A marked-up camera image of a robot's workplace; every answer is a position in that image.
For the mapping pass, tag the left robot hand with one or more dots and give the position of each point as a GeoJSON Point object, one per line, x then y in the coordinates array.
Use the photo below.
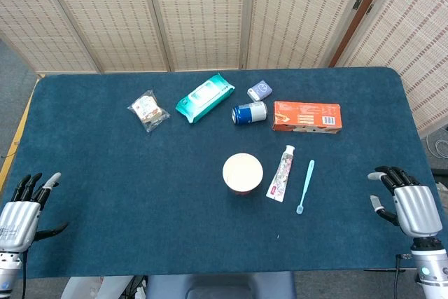
{"type": "Point", "coordinates": [17, 218]}

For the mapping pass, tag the teal wet wipes pack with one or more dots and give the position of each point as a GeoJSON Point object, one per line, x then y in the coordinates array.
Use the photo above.
{"type": "Point", "coordinates": [203, 97]}

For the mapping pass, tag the light blue toothbrush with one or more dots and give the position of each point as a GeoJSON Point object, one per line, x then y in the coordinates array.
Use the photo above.
{"type": "Point", "coordinates": [307, 181]}

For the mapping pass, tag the bamboo folding screen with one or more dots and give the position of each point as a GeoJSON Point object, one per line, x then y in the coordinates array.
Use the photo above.
{"type": "Point", "coordinates": [115, 15]}

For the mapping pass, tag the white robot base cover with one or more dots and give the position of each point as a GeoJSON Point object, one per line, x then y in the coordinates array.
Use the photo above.
{"type": "Point", "coordinates": [80, 288]}

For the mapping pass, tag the blue and white can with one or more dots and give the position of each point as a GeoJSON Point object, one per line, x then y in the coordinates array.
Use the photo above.
{"type": "Point", "coordinates": [250, 113]}

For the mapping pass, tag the orange biscuit box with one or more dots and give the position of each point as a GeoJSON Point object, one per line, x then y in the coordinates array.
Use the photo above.
{"type": "Point", "coordinates": [304, 115]}

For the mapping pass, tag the bamboo screen with brown post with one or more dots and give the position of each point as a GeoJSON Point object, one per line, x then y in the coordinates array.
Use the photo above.
{"type": "Point", "coordinates": [420, 33]}

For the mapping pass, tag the black floor stand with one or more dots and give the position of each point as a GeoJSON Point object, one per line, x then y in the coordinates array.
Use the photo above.
{"type": "Point", "coordinates": [441, 173]}

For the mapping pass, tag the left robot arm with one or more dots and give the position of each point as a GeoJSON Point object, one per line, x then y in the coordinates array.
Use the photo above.
{"type": "Point", "coordinates": [8, 271]}

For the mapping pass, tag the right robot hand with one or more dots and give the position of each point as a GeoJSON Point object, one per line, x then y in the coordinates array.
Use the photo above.
{"type": "Point", "coordinates": [416, 208]}

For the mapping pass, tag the orange paper noodle cup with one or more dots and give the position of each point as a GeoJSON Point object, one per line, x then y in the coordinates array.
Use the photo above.
{"type": "Point", "coordinates": [242, 173]}

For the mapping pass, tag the small purple tissue pack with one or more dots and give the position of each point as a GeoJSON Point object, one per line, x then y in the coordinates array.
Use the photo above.
{"type": "Point", "coordinates": [259, 89]}

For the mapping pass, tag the clear bagged bread snack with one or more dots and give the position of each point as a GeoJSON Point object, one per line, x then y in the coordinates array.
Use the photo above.
{"type": "Point", "coordinates": [147, 110]}

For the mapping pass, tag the white toothpaste tube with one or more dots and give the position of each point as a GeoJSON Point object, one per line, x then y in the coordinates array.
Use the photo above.
{"type": "Point", "coordinates": [281, 176]}

